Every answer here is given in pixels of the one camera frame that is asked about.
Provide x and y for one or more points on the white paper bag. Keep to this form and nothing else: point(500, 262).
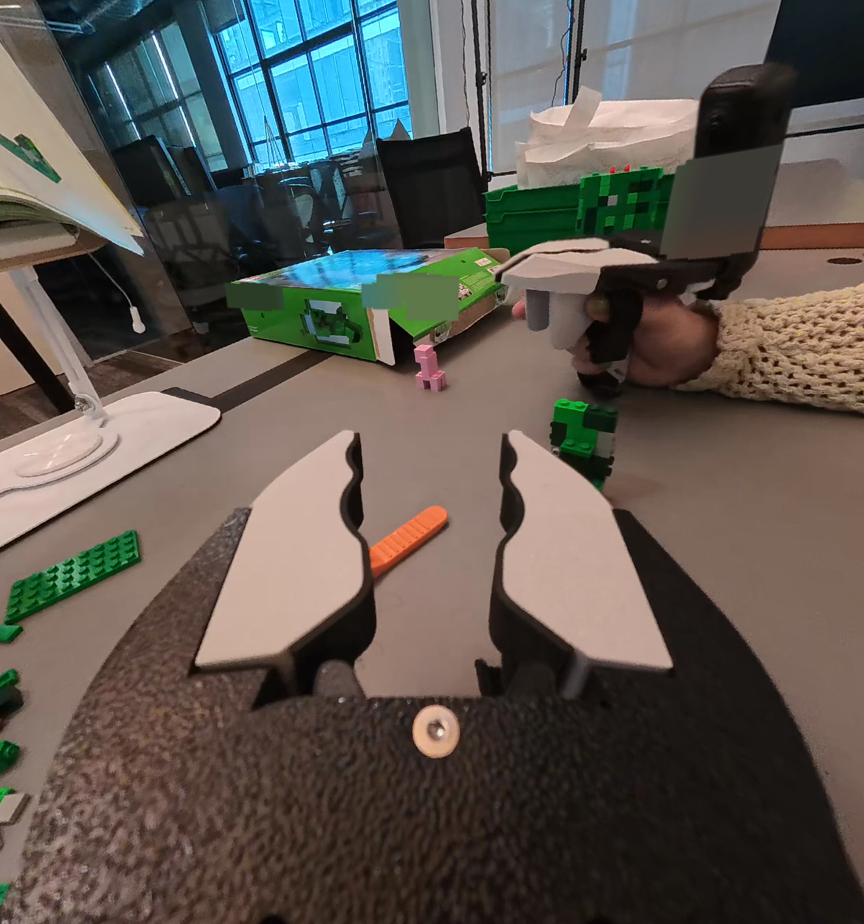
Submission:
point(619, 137)

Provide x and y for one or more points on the dark monitor screen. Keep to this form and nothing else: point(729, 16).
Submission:
point(836, 43)

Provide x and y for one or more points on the large green lego plate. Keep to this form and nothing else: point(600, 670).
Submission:
point(71, 577)

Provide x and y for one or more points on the person's right hand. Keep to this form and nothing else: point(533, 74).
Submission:
point(670, 339)

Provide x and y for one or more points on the green lego build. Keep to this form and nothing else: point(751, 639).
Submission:
point(583, 433)

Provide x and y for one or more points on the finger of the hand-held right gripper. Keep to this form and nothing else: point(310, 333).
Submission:
point(555, 274)
point(591, 245)

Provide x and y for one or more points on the white book stand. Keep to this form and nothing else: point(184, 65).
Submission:
point(150, 426)

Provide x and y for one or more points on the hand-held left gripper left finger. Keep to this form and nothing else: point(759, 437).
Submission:
point(288, 570)

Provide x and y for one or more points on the open instruction booklet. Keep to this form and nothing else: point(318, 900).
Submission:
point(13, 180)

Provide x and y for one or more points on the pink lego pig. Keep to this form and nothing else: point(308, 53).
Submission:
point(426, 379)

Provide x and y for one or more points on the stack of green plastic trays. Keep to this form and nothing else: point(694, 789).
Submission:
point(533, 216)

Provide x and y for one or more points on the large grid window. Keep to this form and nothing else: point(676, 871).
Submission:
point(309, 72)

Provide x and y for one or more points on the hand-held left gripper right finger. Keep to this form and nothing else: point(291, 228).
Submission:
point(576, 570)

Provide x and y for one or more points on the orange brick separator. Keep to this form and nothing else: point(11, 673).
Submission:
point(410, 530)

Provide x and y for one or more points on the green cardboard lego box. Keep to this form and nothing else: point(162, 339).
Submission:
point(273, 332)

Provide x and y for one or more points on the black office chair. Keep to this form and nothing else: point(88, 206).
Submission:
point(432, 188)

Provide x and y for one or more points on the large green pixel lego model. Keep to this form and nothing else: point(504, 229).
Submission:
point(619, 202)

